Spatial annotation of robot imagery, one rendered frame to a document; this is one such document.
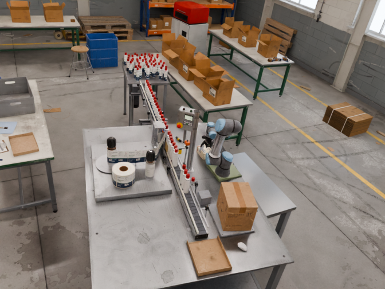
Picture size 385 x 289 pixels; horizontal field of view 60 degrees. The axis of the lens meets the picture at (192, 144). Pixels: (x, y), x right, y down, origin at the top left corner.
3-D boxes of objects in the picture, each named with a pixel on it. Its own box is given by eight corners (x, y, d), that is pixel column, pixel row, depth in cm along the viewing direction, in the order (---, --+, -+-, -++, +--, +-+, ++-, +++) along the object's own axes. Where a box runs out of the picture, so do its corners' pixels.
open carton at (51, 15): (45, 23, 692) (42, 4, 671) (41, 17, 726) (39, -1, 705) (69, 23, 713) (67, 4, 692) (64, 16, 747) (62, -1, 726)
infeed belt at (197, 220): (155, 128, 394) (155, 125, 392) (162, 128, 397) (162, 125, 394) (196, 238, 266) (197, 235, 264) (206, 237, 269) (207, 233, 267)
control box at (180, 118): (179, 122, 324) (181, 105, 313) (196, 127, 320) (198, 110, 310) (175, 128, 315) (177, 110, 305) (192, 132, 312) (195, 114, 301)
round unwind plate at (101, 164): (94, 155, 332) (94, 154, 332) (125, 153, 341) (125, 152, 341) (96, 175, 308) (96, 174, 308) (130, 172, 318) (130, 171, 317)
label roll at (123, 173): (111, 188, 297) (110, 175, 289) (113, 174, 313) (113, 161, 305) (134, 188, 299) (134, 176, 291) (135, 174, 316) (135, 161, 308)
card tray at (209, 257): (186, 243, 263) (187, 239, 260) (217, 238, 270) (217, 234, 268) (197, 276, 239) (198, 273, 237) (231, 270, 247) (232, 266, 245)
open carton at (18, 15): (9, 23, 665) (6, 4, 645) (10, 18, 697) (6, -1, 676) (33, 23, 682) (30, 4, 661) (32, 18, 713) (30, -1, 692)
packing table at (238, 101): (148, 92, 662) (150, 53, 619) (185, 88, 695) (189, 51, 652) (197, 155, 504) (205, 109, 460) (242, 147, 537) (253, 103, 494)
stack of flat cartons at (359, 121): (321, 120, 647) (326, 105, 629) (339, 115, 672) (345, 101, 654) (348, 137, 603) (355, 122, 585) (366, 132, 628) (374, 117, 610)
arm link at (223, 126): (219, 168, 326) (236, 125, 290) (204, 167, 323) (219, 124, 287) (217, 159, 335) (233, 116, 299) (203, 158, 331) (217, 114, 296)
